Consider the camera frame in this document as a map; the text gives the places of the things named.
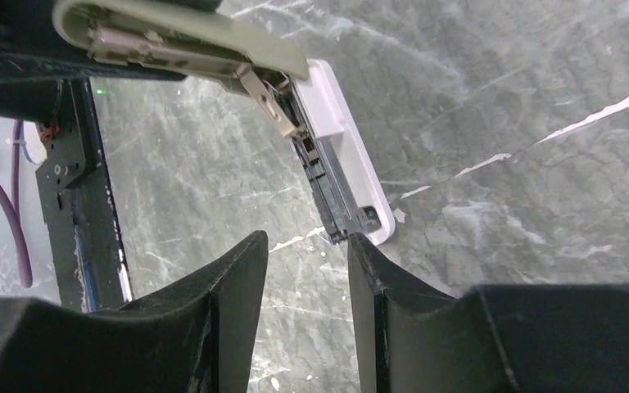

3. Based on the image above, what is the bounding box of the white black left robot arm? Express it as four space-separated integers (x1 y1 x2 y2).
0 1 183 122

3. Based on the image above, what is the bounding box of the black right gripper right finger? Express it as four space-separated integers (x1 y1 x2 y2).
347 234 629 392

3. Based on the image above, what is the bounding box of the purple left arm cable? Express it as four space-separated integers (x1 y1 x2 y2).
0 120 34 290

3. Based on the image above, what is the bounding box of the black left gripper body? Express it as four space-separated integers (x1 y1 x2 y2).
0 1 185 84

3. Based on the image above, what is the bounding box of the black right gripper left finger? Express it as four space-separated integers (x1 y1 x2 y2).
0 231 269 392

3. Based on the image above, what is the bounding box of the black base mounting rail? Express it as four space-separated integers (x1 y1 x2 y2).
36 79 132 312

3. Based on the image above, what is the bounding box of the small beige white stapler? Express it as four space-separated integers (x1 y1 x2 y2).
52 1 396 245

